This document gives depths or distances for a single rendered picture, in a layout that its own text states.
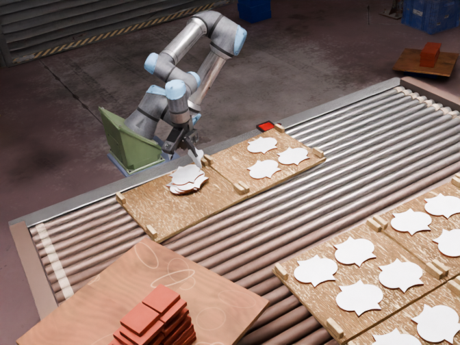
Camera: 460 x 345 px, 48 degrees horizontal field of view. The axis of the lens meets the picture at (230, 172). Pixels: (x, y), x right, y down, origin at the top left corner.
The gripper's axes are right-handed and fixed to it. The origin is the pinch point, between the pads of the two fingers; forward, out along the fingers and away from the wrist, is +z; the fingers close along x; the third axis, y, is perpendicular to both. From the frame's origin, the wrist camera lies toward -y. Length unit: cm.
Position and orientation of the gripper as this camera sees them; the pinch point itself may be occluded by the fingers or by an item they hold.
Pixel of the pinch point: (184, 165)
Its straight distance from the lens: 210.1
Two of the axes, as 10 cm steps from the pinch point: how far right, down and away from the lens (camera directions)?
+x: -8.6, -2.3, 4.6
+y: 5.0, -5.3, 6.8
